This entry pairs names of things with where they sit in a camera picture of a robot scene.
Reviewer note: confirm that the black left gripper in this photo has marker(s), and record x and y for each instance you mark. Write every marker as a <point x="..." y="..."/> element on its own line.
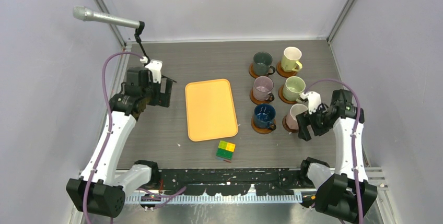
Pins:
<point x="162" y="98"/>

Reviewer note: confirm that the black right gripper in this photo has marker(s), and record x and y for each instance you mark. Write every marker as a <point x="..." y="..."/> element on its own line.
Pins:
<point x="304" y="119"/>

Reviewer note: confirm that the pink faceted mug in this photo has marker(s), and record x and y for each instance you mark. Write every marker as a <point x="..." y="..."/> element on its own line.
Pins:
<point x="297" y="109"/>

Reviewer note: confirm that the dark walnut wooden coaster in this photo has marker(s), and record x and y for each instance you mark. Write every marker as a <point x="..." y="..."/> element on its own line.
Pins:
<point x="290" y="124"/>

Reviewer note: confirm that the brown wooden coaster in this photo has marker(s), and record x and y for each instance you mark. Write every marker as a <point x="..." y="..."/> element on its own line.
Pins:
<point x="257" y="102"/>
<point x="282" y="98"/>
<point x="283" y="73"/>
<point x="263" y="130"/>
<point x="252" y="73"/>

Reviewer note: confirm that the light green mug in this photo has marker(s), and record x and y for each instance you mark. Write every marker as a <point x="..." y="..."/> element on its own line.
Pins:
<point x="293" y="88"/>

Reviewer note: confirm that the dark blue mug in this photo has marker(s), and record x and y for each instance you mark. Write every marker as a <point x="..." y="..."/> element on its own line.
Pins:
<point x="264" y="116"/>

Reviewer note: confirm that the yellow plastic tray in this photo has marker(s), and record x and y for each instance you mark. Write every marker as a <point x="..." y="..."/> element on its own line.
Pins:
<point x="210" y="110"/>

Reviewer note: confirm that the purple mug black handle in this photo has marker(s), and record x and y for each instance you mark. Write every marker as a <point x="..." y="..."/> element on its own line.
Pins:
<point x="262" y="86"/>

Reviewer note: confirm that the yellow-green faceted mug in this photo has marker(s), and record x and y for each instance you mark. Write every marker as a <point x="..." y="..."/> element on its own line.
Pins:
<point x="290" y="61"/>

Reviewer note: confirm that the dark grey green mug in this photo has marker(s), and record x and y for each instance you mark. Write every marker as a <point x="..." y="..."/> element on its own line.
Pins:
<point x="263" y="58"/>

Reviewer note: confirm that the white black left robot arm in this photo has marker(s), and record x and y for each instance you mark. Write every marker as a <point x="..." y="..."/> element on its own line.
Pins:
<point x="97" y="190"/>

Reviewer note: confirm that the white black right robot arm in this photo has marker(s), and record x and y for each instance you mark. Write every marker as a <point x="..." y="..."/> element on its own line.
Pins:
<point x="345" y="192"/>

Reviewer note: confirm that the black microphone tripod stand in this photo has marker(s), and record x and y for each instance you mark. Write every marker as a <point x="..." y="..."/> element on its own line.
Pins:
<point x="137" y="36"/>

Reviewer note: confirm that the colourful toy brick block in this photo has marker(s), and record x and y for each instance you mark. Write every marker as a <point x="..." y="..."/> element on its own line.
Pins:
<point x="225" y="151"/>

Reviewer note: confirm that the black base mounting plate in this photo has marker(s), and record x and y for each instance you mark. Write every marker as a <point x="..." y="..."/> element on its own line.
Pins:
<point x="229" y="182"/>

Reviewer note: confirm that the silver microphone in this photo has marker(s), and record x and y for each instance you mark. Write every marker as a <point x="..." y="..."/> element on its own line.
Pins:
<point x="86" y="14"/>

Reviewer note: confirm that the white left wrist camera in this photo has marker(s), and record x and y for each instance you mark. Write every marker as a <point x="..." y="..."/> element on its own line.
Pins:
<point x="154" y="66"/>

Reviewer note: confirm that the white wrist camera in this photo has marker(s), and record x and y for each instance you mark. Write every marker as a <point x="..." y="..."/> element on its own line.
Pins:
<point x="313" y="100"/>
<point x="154" y="66"/>

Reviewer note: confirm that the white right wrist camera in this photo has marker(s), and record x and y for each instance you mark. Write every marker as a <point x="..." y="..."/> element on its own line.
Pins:
<point x="313" y="100"/>

